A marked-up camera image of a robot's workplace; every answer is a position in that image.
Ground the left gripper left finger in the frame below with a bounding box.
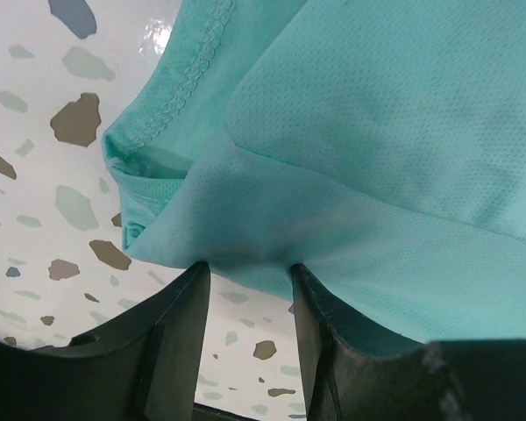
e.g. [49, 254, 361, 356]
[34, 260, 212, 421]

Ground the teal t-shirt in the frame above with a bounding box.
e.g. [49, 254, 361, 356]
[103, 1, 526, 342]

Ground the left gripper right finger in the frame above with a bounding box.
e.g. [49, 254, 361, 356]
[290, 264, 465, 420]

